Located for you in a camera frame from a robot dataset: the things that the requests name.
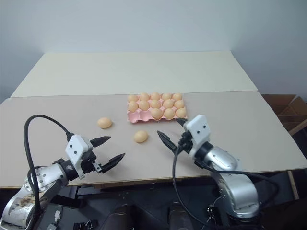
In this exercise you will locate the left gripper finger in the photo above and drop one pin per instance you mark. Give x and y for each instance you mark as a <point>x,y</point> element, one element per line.
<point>100,141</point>
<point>113,162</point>

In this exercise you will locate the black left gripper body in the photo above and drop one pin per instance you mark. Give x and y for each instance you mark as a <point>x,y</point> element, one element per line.
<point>88,160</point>

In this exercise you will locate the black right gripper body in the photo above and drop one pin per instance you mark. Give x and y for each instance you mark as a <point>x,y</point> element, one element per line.
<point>184,141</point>

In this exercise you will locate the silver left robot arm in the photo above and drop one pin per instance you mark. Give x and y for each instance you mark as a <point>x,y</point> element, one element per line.
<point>46,175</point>

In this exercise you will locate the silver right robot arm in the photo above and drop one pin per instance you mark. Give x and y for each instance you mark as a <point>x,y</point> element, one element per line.
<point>236,189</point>

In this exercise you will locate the tan egg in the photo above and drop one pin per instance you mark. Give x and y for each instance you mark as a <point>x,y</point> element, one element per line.
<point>166,96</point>
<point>140,136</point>
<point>133,106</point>
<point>155,103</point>
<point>144,96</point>
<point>177,96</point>
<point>179,104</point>
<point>155,96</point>
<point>144,105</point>
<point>132,98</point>
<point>104,122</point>
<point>169,113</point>
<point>156,113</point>
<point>180,112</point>
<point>168,103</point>

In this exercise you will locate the pink egg carton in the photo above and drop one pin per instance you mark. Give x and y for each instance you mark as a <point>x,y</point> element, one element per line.
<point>134,116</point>

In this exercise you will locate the dark rounded shape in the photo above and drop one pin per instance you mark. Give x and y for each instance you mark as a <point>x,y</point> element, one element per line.
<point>178,216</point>
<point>120,216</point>

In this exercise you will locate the small white object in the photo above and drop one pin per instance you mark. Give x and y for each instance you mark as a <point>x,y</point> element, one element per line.
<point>57,215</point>

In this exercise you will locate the small black electronics box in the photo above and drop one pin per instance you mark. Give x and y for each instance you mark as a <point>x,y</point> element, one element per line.
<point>213,212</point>

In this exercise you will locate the brown cardboard box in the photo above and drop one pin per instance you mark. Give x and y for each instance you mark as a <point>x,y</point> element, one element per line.
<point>287,111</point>

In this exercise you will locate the wooden table leg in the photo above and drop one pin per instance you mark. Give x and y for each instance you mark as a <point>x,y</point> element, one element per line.
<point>294,184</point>

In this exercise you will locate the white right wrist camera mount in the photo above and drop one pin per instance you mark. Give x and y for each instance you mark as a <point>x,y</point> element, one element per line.
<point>198,129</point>

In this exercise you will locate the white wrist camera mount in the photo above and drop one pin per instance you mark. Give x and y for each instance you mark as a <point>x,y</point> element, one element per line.
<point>198,129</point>
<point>75,145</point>

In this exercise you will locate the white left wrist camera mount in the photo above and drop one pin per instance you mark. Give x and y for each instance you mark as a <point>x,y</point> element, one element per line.
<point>75,145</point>

